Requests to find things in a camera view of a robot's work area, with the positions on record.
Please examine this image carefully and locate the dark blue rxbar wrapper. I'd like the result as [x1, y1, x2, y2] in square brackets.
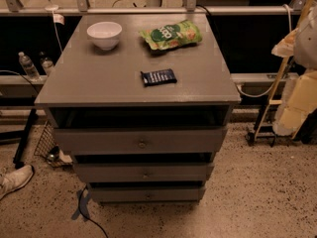
[141, 68, 177, 86]

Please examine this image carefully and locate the grey drawer cabinet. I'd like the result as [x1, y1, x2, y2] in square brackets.
[36, 14, 240, 202]

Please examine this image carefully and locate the green snack bag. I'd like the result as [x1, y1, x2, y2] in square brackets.
[139, 20, 202, 51]

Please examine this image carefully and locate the white bowl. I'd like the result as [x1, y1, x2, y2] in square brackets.
[86, 22, 122, 51]

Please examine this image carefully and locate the clear water bottle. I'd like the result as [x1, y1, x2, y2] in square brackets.
[39, 52, 54, 75]
[19, 52, 41, 81]

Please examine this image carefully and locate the yellow foam padding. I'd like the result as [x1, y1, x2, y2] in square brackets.
[272, 69, 317, 136]

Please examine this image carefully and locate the black stand leg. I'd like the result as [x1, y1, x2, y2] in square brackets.
[13, 109, 38, 170]

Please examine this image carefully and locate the white sneaker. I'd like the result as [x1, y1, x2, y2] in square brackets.
[0, 165, 35, 200]

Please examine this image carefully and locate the black floor cable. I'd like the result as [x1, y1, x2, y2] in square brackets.
[77, 185, 110, 238]

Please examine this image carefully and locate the wooden ladder frame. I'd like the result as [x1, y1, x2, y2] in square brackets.
[246, 0, 314, 146]

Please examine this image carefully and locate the black wire basket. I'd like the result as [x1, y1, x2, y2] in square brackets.
[34, 121, 72, 168]

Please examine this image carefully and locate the white cable with tag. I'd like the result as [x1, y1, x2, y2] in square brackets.
[39, 0, 66, 54]

